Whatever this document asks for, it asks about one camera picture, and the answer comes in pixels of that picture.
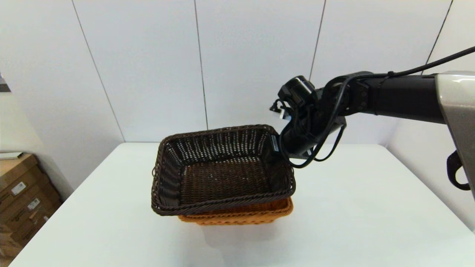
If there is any orange wicker basket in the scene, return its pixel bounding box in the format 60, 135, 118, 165
177, 197, 294, 226

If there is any dark brown wicker basket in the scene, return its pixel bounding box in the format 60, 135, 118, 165
151, 124, 297, 217

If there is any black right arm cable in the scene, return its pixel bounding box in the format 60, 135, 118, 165
270, 46, 475, 169

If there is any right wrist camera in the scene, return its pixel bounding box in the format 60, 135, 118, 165
293, 148, 316, 161

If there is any cardboard box with label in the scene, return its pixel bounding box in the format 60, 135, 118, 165
0, 206, 57, 247
0, 184, 62, 223
0, 155, 50, 201

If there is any plain cardboard box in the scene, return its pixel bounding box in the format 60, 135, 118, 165
0, 224, 23, 267

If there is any black cable loop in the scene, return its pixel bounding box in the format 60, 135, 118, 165
446, 150, 472, 191

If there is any dark wall-mounted object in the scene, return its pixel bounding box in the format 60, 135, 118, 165
0, 70, 13, 94

